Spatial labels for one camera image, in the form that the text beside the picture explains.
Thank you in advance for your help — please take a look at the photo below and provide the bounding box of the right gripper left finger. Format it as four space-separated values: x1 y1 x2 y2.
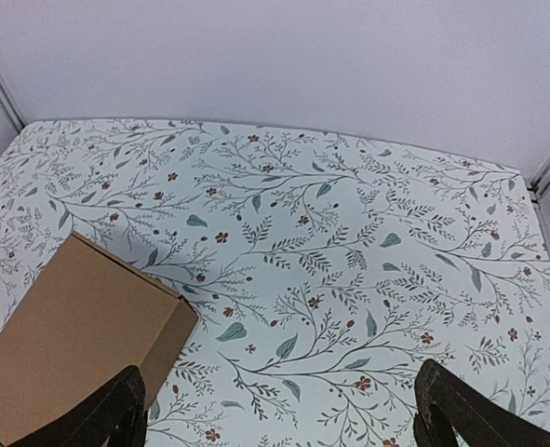
13 365 148 447

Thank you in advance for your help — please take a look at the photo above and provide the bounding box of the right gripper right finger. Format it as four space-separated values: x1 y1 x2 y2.
413 359 550 446

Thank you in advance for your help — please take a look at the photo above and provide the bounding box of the brown cardboard box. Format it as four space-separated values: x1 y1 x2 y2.
0 233 198 446

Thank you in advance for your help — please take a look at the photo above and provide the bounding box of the floral patterned table mat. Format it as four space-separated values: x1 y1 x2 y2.
0 118 550 446

